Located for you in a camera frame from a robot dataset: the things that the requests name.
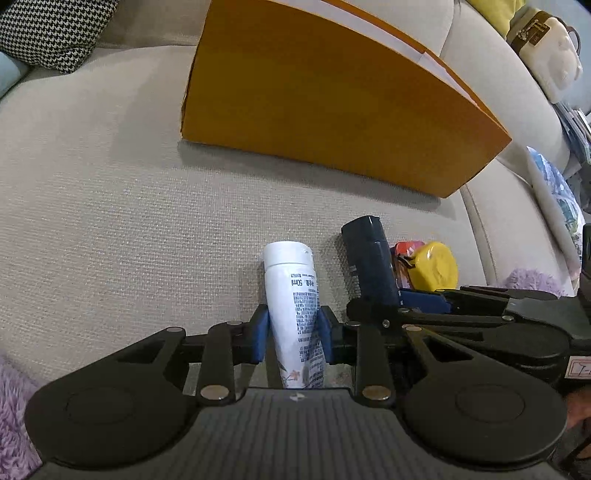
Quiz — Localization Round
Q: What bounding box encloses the orange cardboard box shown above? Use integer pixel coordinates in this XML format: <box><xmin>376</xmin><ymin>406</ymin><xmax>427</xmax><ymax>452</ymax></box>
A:
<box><xmin>179</xmin><ymin>0</ymin><xmax>513</xmax><ymax>199</ymax></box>

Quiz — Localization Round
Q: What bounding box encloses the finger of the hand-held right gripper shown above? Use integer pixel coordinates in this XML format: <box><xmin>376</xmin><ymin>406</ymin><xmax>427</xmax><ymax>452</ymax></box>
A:
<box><xmin>399</xmin><ymin>285</ymin><xmax>559</xmax><ymax>317</ymax></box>
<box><xmin>346</xmin><ymin>298</ymin><xmax>515</xmax><ymax>333</ymax></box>

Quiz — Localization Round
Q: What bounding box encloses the red snack packet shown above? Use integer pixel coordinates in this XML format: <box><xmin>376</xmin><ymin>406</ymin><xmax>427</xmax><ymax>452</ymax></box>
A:
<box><xmin>390</xmin><ymin>240</ymin><xmax>426</xmax><ymax>289</ymax></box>

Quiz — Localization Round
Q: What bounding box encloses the purple fluffy blanket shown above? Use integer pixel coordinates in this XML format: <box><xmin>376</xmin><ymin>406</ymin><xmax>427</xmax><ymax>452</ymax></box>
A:
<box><xmin>503</xmin><ymin>269</ymin><xmax>568</xmax><ymax>298</ymax></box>
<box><xmin>0</xmin><ymin>355</ymin><xmax>43</xmax><ymax>480</ymax></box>

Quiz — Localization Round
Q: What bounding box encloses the white cosmetic tube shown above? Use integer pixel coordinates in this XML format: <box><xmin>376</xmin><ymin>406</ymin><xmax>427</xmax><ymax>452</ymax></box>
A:
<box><xmin>262</xmin><ymin>241</ymin><xmax>326</xmax><ymax>391</ymax></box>

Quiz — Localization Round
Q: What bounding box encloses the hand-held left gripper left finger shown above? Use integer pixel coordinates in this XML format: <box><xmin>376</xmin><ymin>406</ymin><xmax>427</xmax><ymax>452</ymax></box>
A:
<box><xmin>111</xmin><ymin>304</ymin><xmax>269</xmax><ymax>408</ymax></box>

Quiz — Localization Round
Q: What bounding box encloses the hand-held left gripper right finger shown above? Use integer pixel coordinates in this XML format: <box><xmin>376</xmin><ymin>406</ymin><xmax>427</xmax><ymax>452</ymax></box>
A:
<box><xmin>320</xmin><ymin>305</ymin><xmax>477</xmax><ymax>408</ymax></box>

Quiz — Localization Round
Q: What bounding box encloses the beige fabric sofa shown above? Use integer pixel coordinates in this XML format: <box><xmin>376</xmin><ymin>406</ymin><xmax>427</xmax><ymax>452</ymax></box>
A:
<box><xmin>0</xmin><ymin>0</ymin><xmax>583</xmax><ymax>398</ymax></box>

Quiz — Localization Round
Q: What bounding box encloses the light blue cushion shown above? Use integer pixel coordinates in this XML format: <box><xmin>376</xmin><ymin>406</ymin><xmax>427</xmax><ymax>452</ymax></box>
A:
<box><xmin>0</xmin><ymin>51</ymin><xmax>31</xmax><ymax>100</ymax></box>

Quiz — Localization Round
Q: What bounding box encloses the yellow cloth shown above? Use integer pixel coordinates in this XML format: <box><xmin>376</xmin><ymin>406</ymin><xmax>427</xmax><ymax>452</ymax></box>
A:
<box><xmin>466</xmin><ymin>0</ymin><xmax>528</xmax><ymax>37</ymax></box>

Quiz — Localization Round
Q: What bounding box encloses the dark navy bottle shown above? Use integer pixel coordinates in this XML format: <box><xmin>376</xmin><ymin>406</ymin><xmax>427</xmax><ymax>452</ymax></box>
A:
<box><xmin>341</xmin><ymin>215</ymin><xmax>402</xmax><ymax>308</ymax></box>

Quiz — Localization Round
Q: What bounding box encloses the black white houndstooth pillow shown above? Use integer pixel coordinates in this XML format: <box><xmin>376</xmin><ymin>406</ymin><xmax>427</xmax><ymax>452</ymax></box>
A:
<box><xmin>0</xmin><ymin>0</ymin><xmax>118</xmax><ymax>75</ymax></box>

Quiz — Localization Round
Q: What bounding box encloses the yellow round lid jar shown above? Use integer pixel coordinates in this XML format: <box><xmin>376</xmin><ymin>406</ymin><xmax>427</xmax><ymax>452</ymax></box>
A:
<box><xmin>409</xmin><ymin>241</ymin><xmax>459</xmax><ymax>291</ymax></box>

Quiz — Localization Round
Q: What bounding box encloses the blue white printed pillow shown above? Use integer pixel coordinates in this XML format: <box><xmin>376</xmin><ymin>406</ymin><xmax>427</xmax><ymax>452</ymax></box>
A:
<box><xmin>526</xmin><ymin>145</ymin><xmax>587</xmax><ymax>283</ymax></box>

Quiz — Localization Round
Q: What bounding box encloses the white plush bag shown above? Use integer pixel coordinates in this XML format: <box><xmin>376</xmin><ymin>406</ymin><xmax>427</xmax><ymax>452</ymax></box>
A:
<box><xmin>505</xmin><ymin>7</ymin><xmax>585</xmax><ymax>104</ymax></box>

